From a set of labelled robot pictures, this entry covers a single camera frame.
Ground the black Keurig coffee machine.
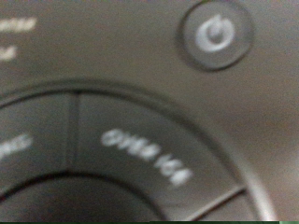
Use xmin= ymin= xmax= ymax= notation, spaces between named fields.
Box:
xmin=0 ymin=0 xmax=299 ymax=222

